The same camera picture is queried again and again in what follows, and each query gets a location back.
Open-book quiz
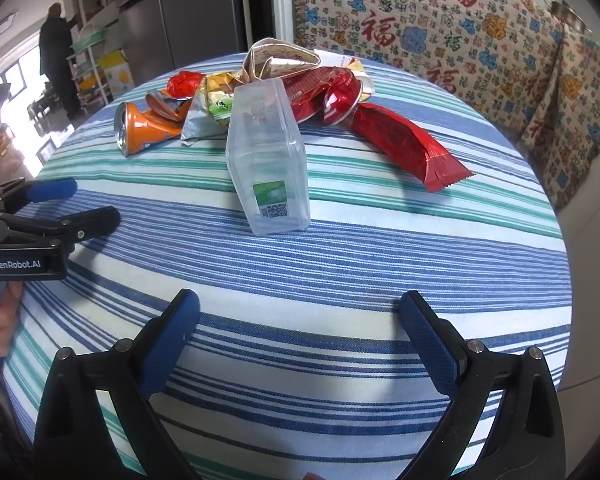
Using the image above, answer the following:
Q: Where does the printed blanket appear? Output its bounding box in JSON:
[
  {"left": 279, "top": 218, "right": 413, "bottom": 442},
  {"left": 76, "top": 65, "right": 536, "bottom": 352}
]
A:
[{"left": 289, "top": 0, "right": 600, "bottom": 213}]

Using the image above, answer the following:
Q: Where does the long red snack packet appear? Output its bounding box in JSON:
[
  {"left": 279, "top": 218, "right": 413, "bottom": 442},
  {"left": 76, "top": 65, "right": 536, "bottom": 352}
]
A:
[{"left": 350, "top": 102, "right": 476, "bottom": 193}]

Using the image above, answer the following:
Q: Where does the blue green striped tablecloth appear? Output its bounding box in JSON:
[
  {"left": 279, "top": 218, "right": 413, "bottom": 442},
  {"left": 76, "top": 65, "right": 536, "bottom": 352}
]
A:
[{"left": 0, "top": 50, "right": 573, "bottom": 480}]

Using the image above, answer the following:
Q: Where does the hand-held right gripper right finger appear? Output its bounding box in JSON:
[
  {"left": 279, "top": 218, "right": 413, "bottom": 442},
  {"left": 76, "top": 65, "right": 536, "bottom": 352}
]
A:
[{"left": 397, "top": 290, "right": 567, "bottom": 480}]

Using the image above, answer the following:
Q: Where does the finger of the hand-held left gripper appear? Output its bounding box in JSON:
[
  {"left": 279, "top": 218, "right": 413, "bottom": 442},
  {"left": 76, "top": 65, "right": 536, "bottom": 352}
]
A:
[
  {"left": 0, "top": 206, "right": 122, "bottom": 248},
  {"left": 0, "top": 177, "right": 79, "bottom": 221}
]

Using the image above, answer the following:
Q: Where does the white storage rack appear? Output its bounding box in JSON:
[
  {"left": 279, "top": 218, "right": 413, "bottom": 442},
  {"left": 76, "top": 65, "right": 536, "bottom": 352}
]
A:
[{"left": 67, "top": 25, "right": 126, "bottom": 106}]

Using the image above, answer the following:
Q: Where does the steel pot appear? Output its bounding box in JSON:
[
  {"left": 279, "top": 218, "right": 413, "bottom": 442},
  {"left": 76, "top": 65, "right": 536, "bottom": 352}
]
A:
[{"left": 550, "top": 0, "right": 588, "bottom": 31}]

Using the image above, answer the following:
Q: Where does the yellow cardboard box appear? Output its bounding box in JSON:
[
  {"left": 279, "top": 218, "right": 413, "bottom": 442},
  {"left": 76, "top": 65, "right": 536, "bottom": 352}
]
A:
[{"left": 99, "top": 50, "right": 133, "bottom": 98}]

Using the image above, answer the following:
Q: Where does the crushed red can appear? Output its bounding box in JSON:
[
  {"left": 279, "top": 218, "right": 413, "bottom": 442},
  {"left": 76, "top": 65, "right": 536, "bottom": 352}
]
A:
[
  {"left": 280, "top": 67, "right": 353, "bottom": 123},
  {"left": 322, "top": 72, "right": 365, "bottom": 126}
]

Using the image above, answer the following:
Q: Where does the small red foil wrapper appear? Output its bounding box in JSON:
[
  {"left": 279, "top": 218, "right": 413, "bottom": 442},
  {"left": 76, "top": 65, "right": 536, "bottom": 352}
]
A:
[{"left": 166, "top": 71, "right": 206, "bottom": 101}]

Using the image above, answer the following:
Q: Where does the person's left hand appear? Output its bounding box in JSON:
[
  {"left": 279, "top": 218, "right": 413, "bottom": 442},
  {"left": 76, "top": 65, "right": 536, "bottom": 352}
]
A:
[{"left": 0, "top": 282, "right": 22, "bottom": 358}]

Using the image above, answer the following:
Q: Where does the clear plastic box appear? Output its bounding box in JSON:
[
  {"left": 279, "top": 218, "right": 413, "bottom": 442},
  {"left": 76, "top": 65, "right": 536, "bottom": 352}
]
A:
[{"left": 225, "top": 78, "right": 312, "bottom": 237}]

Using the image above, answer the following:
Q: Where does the crushed orange can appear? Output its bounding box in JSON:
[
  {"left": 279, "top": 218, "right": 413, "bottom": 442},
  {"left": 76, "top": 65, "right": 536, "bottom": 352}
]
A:
[{"left": 114, "top": 101, "right": 193, "bottom": 158}]

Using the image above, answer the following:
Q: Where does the beige patterned paper bag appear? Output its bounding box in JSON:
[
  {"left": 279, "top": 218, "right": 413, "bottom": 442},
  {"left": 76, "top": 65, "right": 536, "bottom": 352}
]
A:
[{"left": 242, "top": 39, "right": 322, "bottom": 83}]

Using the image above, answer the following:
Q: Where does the yellow snack packet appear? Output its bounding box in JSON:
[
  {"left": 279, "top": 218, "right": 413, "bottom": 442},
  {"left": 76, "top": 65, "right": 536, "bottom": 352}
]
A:
[{"left": 202, "top": 72, "right": 246, "bottom": 107}]

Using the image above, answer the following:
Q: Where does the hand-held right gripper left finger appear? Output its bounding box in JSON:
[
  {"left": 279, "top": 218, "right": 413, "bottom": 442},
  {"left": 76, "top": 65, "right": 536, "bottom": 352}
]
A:
[{"left": 32, "top": 288, "right": 203, "bottom": 480}]

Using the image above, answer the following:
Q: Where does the grey refrigerator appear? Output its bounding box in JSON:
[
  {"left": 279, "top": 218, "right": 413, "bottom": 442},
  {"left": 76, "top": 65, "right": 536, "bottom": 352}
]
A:
[{"left": 110, "top": 0, "right": 246, "bottom": 73}]

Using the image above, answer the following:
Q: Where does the silver green snack packet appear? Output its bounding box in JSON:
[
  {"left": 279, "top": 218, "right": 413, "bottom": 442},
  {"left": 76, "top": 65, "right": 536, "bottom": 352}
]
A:
[{"left": 180, "top": 92, "right": 236, "bottom": 147}]

